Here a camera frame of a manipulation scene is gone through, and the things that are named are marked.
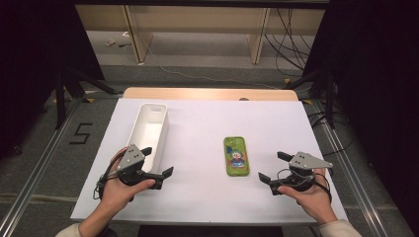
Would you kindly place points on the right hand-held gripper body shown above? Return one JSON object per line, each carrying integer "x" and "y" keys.
{"x": 304, "y": 160}

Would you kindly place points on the white table sheet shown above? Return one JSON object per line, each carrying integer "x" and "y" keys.
{"x": 197, "y": 191}

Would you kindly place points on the person's left hand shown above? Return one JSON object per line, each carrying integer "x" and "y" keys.
{"x": 115, "y": 194}

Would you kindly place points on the yellow tape piece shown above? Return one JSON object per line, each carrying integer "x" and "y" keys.
{"x": 287, "y": 80}
{"x": 307, "y": 101}
{"x": 90, "y": 100}

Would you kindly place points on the person's right hand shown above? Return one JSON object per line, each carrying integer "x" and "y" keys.
{"x": 313, "y": 200}

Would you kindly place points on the aluminium floor rail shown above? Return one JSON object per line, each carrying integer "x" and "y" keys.
{"x": 352, "y": 171}
{"x": 36, "y": 164}

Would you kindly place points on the dark curtain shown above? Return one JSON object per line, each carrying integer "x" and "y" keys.
{"x": 378, "y": 82}
{"x": 33, "y": 65}

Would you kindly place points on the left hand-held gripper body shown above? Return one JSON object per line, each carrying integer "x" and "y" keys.
{"x": 130, "y": 158}

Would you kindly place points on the white plastic storage box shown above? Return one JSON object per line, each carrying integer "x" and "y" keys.
{"x": 148, "y": 131}

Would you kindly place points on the black metal stand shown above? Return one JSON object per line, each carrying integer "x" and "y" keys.
{"x": 330, "y": 98}
{"x": 60, "y": 98}

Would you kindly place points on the beige wooden shelf unit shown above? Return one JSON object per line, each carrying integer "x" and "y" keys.
{"x": 197, "y": 19}

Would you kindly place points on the green cartoon phone case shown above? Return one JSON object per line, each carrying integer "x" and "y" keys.
{"x": 236, "y": 157}

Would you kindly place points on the small black pen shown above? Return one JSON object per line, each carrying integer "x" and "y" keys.
{"x": 124, "y": 44}

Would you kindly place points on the small white scrap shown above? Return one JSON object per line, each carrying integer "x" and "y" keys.
{"x": 110, "y": 42}

